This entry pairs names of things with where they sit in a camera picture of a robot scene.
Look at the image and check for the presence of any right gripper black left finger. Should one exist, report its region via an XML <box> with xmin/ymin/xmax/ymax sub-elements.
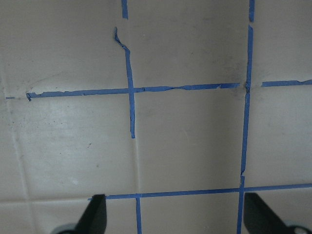
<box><xmin>74</xmin><ymin>195</ymin><xmax>107</xmax><ymax>234</ymax></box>

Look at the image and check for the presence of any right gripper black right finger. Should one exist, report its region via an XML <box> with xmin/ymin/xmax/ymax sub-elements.
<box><xmin>243</xmin><ymin>193</ymin><xmax>287</xmax><ymax>234</ymax></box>

